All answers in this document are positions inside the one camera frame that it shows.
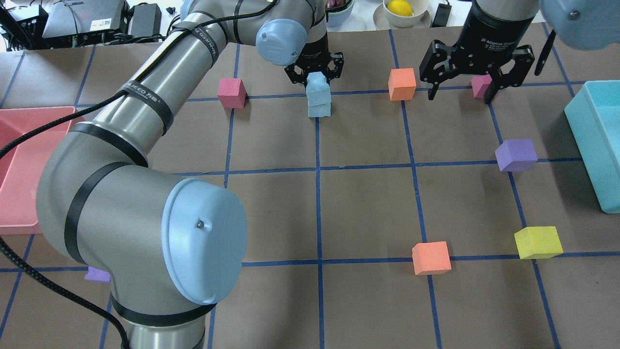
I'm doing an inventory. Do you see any pink block far left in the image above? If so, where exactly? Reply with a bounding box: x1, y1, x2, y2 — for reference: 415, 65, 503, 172
217, 78, 247, 109

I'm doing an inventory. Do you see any pink block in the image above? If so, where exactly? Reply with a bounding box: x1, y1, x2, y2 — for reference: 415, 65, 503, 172
471, 74, 492, 100
217, 78, 247, 109

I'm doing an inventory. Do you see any orange block right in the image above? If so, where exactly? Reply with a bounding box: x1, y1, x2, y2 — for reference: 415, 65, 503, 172
388, 68, 417, 101

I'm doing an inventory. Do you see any turquoise plastic tray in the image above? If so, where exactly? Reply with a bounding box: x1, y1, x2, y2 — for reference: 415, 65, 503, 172
564, 80, 620, 214

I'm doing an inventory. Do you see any purple block far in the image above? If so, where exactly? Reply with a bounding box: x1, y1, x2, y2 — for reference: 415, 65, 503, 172
84, 267, 111, 284

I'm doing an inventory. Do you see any blue bowl with fruit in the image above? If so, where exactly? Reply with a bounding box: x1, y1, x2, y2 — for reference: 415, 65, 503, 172
325, 0, 355, 27

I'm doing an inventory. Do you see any yellow lemon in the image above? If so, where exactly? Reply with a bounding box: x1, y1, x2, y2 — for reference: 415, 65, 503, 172
386, 0, 414, 17

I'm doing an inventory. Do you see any pink plastic tray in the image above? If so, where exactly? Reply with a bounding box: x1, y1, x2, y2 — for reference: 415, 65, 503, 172
0, 106, 83, 236

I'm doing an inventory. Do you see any purple foam block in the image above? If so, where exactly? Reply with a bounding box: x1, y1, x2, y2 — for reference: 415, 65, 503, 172
495, 139, 538, 172

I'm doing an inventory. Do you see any orange block left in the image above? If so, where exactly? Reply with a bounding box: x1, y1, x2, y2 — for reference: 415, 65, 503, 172
412, 241, 452, 276

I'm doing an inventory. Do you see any orange block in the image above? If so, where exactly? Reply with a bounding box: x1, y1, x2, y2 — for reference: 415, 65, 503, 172
412, 241, 452, 276
388, 68, 417, 101

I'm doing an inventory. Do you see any pink block near right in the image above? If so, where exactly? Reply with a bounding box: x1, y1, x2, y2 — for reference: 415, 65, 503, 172
471, 74, 492, 100

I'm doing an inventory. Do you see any cream bowl with lemon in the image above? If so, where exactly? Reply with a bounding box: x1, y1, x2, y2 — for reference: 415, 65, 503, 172
373, 0, 431, 30

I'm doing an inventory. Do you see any light blue foam block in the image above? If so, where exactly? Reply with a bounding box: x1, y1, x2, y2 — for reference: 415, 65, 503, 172
305, 72, 332, 107

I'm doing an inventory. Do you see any black power adapter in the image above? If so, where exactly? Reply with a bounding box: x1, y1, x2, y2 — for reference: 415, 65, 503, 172
430, 2, 452, 27

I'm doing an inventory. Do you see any black electronics box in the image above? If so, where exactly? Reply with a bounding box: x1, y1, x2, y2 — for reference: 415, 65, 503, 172
42, 0, 130, 41

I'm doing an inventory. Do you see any yellow foam block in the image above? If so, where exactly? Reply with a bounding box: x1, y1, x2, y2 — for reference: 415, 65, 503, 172
514, 227, 564, 260

